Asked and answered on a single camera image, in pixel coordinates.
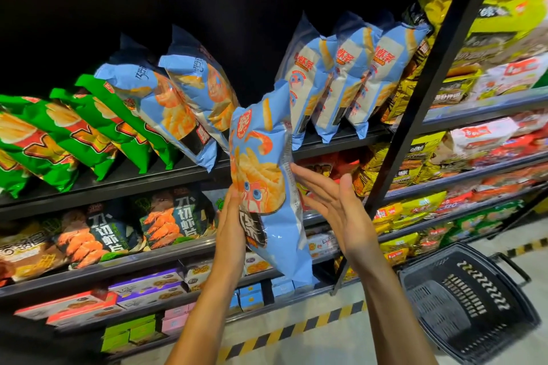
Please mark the row of green snack bags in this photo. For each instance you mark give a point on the row of green snack bags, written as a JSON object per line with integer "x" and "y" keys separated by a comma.
{"x": 51, "y": 134}

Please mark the person's left hand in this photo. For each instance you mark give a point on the person's left hand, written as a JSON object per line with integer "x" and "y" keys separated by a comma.
{"x": 231, "y": 241}

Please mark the noodle packets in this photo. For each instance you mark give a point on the noodle packets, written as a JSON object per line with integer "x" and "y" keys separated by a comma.
{"x": 514, "y": 181}
{"x": 514, "y": 10}

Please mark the person's left forearm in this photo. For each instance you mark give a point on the person's left forearm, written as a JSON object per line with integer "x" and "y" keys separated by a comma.
{"x": 205, "y": 326}

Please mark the person's right hand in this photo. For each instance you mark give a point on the person's right hand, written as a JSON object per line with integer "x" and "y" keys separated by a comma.
{"x": 342, "y": 219}

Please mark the dark shrimp chip bags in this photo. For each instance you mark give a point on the dark shrimp chip bags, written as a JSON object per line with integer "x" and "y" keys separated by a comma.
{"x": 175, "y": 219}
{"x": 90, "y": 241}

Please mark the black shopping basket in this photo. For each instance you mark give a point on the black shopping basket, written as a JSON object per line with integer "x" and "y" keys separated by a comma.
{"x": 467, "y": 300}

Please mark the row of small blue boxes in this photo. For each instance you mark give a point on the row of small blue boxes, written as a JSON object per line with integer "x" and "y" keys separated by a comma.
{"x": 253, "y": 296}

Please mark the tan snack bag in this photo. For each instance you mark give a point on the tan snack bag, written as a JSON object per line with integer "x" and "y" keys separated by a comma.
{"x": 30, "y": 253}

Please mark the row of orange chip bags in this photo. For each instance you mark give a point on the row of orange chip bags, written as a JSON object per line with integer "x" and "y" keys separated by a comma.
{"x": 330, "y": 168}

